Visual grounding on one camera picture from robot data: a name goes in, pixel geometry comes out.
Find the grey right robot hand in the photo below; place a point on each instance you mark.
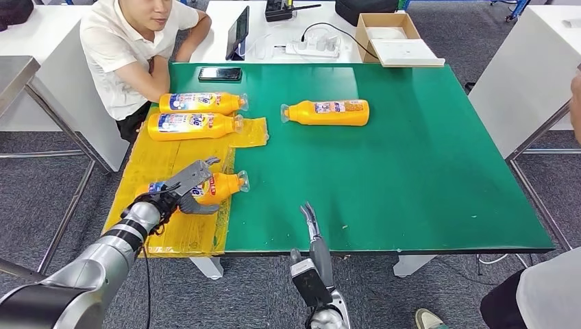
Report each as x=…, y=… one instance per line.
x=320, y=254

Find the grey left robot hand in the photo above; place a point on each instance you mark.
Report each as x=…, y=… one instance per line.
x=193, y=179

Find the orange detergent bottle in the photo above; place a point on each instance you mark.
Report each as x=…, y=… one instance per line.
x=199, y=108
x=222, y=186
x=327, y=117
x=190, y=132

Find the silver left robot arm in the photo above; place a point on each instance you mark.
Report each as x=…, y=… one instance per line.
x=90, y=268

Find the person's left forearm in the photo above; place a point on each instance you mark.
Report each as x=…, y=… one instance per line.
x=195, y=36

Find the person's right forearm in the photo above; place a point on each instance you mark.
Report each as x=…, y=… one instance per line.
x=160, y=79

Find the yellow taped cardboard sheet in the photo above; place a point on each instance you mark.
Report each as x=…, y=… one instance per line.
x=181, y=154

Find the white table foot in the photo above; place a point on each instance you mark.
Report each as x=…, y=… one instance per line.
x=209, y=268
x=411, y=264

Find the black smartphone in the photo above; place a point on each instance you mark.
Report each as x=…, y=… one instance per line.
x=220, y=74

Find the black tablet on stand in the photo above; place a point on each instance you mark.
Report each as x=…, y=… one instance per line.
x=237, y=32

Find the person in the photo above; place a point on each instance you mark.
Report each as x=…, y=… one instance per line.
x=576, y=109
x=113, y=45
x=549, y=295

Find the white desk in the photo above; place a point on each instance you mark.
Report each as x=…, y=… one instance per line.
x=522, y=72
x=50, y=100
x=268, y=27

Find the white power strip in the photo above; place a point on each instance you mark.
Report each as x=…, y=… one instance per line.
x=312, y=49

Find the black radio with antenna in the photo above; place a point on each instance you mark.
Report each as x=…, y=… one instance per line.
x=278, y=11

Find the steel table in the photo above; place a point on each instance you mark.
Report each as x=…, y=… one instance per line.
x=13, y=75

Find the white box lid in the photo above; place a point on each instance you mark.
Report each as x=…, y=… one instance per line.
x=406, y=53

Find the white foam insert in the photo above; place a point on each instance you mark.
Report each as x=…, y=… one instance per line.
x=387, y=32

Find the black bag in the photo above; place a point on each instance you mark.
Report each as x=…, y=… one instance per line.
x=365, y=11

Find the brown cardboard box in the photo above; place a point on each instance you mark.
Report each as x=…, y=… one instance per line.
x=388, y=20

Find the dark bag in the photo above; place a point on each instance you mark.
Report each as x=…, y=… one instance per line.
x=13, y=11

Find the blue metal rack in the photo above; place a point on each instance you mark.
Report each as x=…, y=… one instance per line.
x=517, y=9

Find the small grey item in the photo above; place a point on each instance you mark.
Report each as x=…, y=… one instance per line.
x=573, y=22

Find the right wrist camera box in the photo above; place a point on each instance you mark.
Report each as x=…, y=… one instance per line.
x=308, y=281

